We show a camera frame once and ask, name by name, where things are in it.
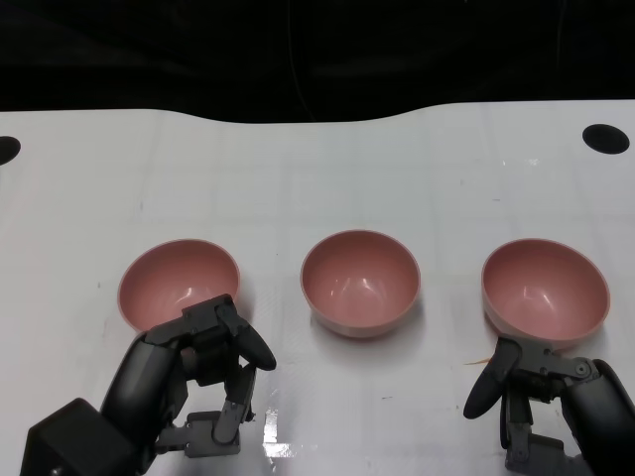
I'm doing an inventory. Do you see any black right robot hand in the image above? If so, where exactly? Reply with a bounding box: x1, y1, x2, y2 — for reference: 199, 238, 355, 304
462, 336, 635, 476

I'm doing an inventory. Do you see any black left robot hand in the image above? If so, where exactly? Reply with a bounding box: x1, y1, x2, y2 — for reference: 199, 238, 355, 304
101, 294, 278, 458

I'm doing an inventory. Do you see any pink plastic bowl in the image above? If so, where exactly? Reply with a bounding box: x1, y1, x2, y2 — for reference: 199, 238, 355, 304
117, 239, 243, 334
300, 229, 422, 340
480, 238, 611, 356

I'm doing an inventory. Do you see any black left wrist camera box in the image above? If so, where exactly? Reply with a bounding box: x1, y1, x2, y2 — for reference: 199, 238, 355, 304
19, 399, 155, 476

